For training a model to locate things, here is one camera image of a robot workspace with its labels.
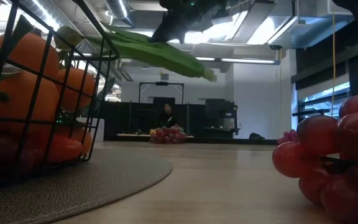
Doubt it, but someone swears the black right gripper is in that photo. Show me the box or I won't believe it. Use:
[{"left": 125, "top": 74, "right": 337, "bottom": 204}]
[{"left": 149, "top": 0, "right": 229, "bottom": 44}]

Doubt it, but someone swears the green toy corn husk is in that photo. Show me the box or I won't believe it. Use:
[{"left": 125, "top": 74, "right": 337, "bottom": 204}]
[{"left": 87, "top": 24, "right": 218, "bottom": 82}]

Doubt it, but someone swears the red grape bunch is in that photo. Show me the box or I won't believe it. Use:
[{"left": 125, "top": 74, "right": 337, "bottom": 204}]
[
  {"left": 277, "top": 129, "right": 298, "bottom": 146},
  {"left": 271, "top": 93, "right": 358, "bottom": 224},
  {"left": 149, "top": 125, "right": 188, "bottom": 144}
]

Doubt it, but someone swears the tangerine cluster with leaves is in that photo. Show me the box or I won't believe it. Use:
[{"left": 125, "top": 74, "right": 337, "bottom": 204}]
[{"left": 53, "top": 24, "right": 96, "bottom": 113}]

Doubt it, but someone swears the red toy chili pepper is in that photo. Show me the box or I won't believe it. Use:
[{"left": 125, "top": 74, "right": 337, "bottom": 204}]
[{"left": 0, "top": 124, "right": 85, "bottom": 175}]

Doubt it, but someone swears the long ceiling light tube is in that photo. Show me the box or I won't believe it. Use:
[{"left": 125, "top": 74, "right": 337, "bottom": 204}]
[{"left": 194, "top": 55, "right": 282, "bottom": 65}]

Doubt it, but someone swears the person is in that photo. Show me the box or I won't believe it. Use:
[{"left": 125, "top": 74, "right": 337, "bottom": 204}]
[{"left": 154, "top": 102, "right": 180, "bottom": 129}]

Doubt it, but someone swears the black equipment cart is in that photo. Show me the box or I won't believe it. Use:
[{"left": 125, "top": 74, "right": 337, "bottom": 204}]
[{"left": 204, "top": 98, "right": 239, "bottom": 139}]

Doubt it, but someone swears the round grey placemat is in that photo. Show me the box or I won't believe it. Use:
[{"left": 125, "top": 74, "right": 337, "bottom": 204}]
[{"left": 0, "top": 146, "right": 173, "bottom": 224}]

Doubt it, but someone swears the black background gantry frame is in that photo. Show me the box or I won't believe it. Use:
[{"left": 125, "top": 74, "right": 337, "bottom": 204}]
[{"left": 137, "top": 81, "right": 185, "bottom": 105}]

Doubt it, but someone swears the round silver ceiling duct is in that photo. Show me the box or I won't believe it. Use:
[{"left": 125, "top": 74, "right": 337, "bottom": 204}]
[{"left": 104, "top": 0, "right": 135, "bottom": 28}]

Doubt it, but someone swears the black wire basket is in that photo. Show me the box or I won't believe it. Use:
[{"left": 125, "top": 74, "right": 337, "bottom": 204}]
[{"left": 0, "top": 0, "right": 120, "bottom": 187}]

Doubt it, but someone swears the black partition wall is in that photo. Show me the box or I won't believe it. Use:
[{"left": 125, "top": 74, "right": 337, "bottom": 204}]
[{"left": 103, "top": 100, "right": 208, "bottom": 141}]

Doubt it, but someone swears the black metal table frame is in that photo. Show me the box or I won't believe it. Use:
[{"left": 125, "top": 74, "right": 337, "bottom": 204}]
[{"left": 104, "top": 136, "right": 278, "bottom": 146}]

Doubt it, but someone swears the large rectangular silver duct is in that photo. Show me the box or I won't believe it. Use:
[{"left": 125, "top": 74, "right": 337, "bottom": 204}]
[{"left": 228, "top": 0, "right": 358, "bottom": 50}]

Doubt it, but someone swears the window with dark frame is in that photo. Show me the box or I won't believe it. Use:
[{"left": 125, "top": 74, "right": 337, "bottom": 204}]
[{"left": 296, "top": 81, "right": 358, "bottom": 121}]

